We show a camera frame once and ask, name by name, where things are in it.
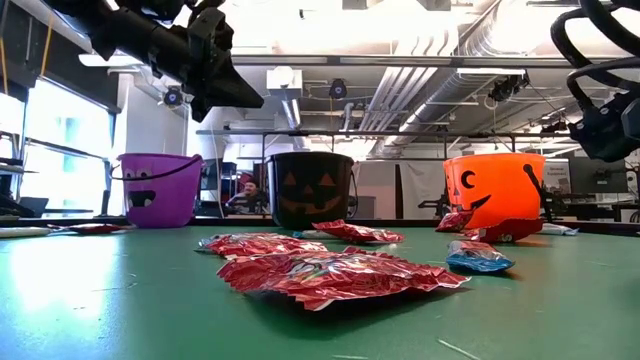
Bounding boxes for purple monster-face bucket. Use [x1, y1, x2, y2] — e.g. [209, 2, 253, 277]
[109, 152, 205, 230]

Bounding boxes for red Skittles candy packet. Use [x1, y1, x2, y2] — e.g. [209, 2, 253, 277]
[311, 218, 406, 245]
[460, 217, 545, 245]
[48, 222, 132, 236]
[434, 209, 475, 234]
[197, 231, 330, 260]
[216, 248, 472, 312]

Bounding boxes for black ceiling camera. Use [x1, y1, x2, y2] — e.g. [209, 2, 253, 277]
[162, 85, 185, 108]
[328, 78, 349, 101]

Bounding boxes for green table mat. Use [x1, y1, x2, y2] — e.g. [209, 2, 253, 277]
[0, 223, 640, 360]

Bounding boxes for black ceiling device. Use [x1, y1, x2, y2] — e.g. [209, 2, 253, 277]
[487, 73, 530, 104]

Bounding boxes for white ceiling unit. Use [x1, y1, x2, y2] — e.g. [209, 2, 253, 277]
[266, 66, 304, 101]

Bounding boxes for white blue Hershey's bar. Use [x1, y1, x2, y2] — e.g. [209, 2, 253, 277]
[444, 239, 516, 274]
[292, 229, 341, 241]
[538, 222, 581, 237]
[0, 226, 53, 239]

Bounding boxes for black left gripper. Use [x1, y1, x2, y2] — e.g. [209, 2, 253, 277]
[187, 7, 265, 123]

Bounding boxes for grey steel ceiling beam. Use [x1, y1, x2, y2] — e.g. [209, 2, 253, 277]
[229, 53, 626, 70]

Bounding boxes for dark wall monitor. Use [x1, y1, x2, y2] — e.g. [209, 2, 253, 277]
[569, 156, 629, 195]

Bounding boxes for black jack-o-lantern bucket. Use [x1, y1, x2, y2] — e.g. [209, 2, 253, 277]
[264, 151, 359, 231]

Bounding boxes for orange jack-o-lantern bucket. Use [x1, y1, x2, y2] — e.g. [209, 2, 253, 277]
[442, 152, 547, 231]

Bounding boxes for person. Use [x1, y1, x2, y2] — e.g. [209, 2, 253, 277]
[224, 178, 271, 216]

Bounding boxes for white printed sign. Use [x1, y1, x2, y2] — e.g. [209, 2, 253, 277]
[542, 159, 572, 195]

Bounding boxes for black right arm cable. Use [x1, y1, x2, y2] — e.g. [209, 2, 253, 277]
[549, 0, 640, 109]

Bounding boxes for silver ceiling air duct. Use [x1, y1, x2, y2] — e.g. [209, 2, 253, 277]
[379, 0, 551, 156]

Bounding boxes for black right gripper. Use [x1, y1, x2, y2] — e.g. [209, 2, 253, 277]
[568, 92, 640, 164]

